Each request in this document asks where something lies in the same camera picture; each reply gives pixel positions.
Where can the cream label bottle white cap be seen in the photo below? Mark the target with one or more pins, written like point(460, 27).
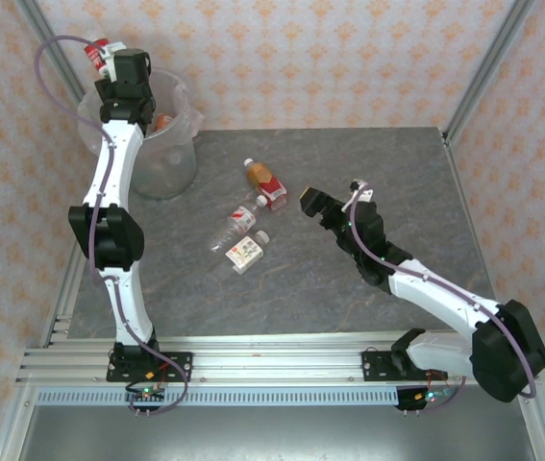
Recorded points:
point(244, 252)

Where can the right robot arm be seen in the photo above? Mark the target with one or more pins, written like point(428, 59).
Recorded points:
point(445, 293)

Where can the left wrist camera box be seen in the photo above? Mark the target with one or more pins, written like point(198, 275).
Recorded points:
point(111, 67)

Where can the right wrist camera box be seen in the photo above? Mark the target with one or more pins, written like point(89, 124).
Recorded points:
point(365, 196)

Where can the clear bottle red white label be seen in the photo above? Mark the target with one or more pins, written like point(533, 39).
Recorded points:
point(240, 221)

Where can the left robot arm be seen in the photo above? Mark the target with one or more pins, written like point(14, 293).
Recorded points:
point(118, 158)

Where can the brown label bottle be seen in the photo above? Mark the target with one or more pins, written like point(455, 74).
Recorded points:
point(162, 122)

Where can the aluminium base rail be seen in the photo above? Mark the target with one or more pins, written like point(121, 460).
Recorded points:
point(272, 357)

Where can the red teal label bottle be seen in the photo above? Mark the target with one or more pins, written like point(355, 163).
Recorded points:
point(93, 55)

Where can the clear plastic bin liner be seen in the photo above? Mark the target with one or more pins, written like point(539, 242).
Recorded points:
point(190, 120)

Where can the translucent grey plastic bin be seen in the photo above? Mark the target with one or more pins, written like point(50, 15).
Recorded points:
point(171, 177)

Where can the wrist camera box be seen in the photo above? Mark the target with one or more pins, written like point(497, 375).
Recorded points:
point(365, 196)
point(111, 67)

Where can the metal lower shelf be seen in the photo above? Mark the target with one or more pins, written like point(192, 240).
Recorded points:
point(272, 432)

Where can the amber bottle red label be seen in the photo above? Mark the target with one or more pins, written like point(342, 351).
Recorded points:
point(267, 185)

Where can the aluminium frame post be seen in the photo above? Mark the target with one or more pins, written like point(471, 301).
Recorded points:
point(488, 67)
point(41, 29)

